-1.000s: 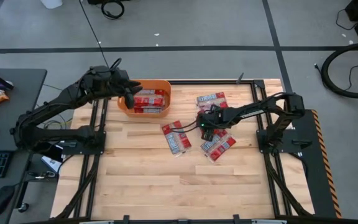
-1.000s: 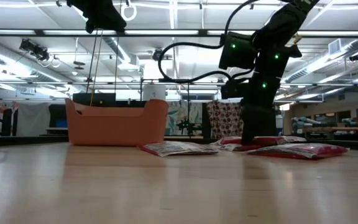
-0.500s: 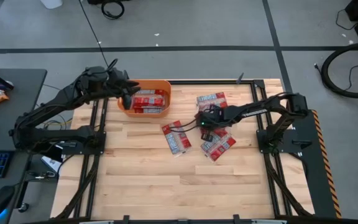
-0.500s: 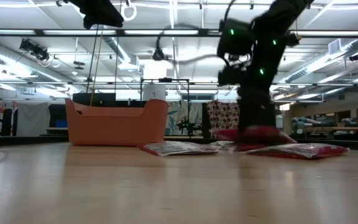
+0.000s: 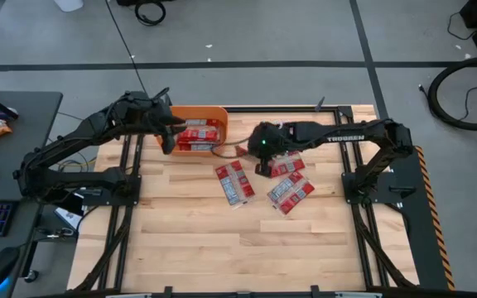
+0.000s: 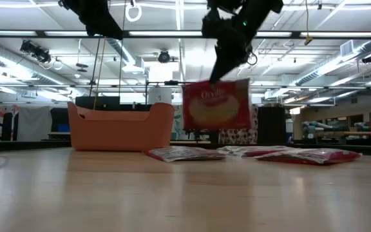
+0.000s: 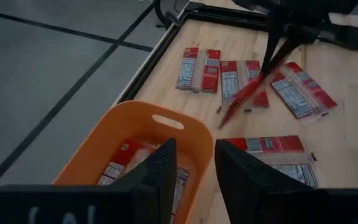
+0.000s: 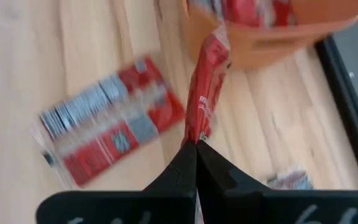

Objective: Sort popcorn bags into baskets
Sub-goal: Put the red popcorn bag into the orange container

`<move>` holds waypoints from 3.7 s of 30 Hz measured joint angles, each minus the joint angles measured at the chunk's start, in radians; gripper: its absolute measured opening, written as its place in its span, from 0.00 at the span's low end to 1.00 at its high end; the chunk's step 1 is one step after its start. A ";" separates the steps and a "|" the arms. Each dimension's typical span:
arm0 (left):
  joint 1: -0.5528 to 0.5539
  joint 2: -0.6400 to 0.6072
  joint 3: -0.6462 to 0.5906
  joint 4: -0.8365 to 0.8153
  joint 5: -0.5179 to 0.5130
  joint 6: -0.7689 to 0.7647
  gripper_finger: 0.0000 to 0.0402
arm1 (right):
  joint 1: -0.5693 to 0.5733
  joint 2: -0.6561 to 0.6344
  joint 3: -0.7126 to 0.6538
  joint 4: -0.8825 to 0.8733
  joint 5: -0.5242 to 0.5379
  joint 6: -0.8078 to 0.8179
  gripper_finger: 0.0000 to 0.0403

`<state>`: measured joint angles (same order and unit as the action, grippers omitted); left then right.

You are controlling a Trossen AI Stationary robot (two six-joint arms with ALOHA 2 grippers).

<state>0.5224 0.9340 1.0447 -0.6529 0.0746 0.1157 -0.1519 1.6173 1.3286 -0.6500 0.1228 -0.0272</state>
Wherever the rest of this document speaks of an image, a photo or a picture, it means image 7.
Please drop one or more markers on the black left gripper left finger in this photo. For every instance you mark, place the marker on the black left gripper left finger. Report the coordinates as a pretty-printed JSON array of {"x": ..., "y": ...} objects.
[{"x": 163, "y": 174}]

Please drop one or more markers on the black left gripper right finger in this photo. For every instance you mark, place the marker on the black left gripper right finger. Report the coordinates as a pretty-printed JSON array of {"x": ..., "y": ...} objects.
[{"x": 244, "y": 180}]

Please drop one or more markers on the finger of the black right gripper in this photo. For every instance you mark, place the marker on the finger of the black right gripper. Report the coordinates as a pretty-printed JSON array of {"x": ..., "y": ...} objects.
[
  {"x": 286, "y": 46},
  {"x": 272, "y": 40}
]

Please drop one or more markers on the red popcorn bag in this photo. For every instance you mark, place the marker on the red popcorn bag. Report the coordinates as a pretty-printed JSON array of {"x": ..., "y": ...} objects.
[
  {"x": 275, "y": 144},
  {"x": 180, "y": 183},
  {"x": 121, "y": 158},
  {"x": 232, "y": 81},
  {"x": 197, "y": 70},
  {"x": 244, "y": 93},
  {"x": 300, "y": 90}
]

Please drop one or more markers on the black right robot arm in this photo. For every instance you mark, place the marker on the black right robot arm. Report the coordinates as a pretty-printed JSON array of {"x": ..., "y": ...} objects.
[{"x": 353, "y": 35}]

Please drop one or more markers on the orange plastic basket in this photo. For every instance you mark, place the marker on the orange plastic basket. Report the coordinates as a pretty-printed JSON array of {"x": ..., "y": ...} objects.
[{"x": 104, "y": 130}]

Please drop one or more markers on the black table clamp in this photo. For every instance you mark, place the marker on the black table clamp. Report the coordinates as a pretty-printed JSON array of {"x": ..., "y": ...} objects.
[{"x": 173, "y": 19}]

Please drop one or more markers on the black metal table frame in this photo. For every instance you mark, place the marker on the black metal table frame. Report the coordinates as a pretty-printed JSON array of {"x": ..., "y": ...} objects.
[{"x": 222, "y": 17}]

